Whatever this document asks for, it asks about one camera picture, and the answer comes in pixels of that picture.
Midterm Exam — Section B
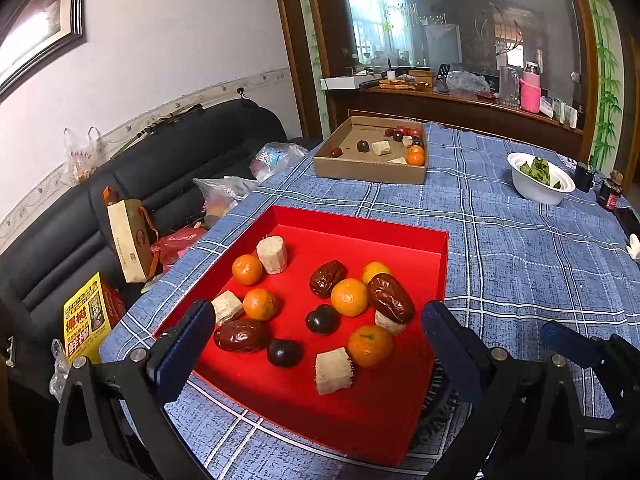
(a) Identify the large red jujube date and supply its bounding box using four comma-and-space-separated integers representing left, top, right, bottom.
367, 273, 416, 324

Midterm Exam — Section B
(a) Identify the small dark plum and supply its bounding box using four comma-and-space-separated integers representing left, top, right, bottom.
305, 304, 341, 335

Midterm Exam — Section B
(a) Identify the clear plastic bag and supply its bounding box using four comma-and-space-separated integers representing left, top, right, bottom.
250, 142, 308, 182

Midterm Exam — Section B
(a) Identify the white bowl with greens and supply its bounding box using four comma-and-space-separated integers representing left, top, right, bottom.
508, 152, 576, 206

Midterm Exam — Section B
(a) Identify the wrinkled red date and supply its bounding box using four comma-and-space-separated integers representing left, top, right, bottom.
309, 260, 346, 299

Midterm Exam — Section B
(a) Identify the white crumpled tissue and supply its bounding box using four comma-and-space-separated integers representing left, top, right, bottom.
626, 233, 640, 262

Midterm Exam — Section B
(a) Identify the orange tangerine in box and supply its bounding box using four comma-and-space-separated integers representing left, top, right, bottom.
406, 151, 426, 166

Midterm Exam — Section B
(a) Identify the dark glass jar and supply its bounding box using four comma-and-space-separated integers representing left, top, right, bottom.
573, 162, 594, 193

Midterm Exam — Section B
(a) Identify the brown cardboard box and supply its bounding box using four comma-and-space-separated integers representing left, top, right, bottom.
314, 115, 427, 185

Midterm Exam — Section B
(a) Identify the red plastic bag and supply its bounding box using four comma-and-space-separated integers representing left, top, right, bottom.
151, 226, 207, 273

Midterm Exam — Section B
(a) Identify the beige paper gift bag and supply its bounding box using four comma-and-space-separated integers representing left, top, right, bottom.
102, 186, 160, 283

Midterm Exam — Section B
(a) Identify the black leather sofa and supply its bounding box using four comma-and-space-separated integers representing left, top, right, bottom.
1, 98, 288, 396

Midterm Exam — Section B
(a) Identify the white sugarcane cube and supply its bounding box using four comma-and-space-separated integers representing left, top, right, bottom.
212, 290, 244, 325

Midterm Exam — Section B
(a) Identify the red plastic tray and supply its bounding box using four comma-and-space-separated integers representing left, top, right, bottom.
163, 205, 449, 466

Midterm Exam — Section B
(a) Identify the framed wall picture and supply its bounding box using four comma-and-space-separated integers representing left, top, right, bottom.
1, 0, 86, 99

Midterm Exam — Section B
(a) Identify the wooden sideboard counter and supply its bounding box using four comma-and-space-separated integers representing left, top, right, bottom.
326, 88, 592, 160

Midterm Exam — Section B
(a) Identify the blue plaid tablecloth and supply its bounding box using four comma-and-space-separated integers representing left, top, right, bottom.
100, 122, 639, 479

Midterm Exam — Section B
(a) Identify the red label sauce jar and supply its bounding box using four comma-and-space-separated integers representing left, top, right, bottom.
597, 169, 624, 212

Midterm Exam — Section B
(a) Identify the small white sugarcane piece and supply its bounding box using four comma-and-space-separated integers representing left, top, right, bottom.
374, 311, 407, 336

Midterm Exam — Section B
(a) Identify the dark round plum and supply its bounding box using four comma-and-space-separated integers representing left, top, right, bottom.
267, 339, 303, 368

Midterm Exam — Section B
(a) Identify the white sugarcane chunk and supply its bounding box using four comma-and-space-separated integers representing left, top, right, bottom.
256, 235, 288, 275

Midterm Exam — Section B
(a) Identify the yellow red carton box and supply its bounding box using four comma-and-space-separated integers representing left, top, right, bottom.
63, 273, 126, 365

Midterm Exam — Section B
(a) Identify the orange tangerine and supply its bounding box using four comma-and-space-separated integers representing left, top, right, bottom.
361, 261, 393, 285
232, 254, 264, 286
406, 151, 426, 166
330, 278, 369, 318
346, 325, 393, 367
242, 288, 278, 321

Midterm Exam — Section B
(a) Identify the pink thermos jug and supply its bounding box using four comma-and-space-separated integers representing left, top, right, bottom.
520, 62, 541, 114

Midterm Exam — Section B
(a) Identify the beige sugarcane chunk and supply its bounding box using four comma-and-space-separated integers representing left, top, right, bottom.
314, 347, 354, 396

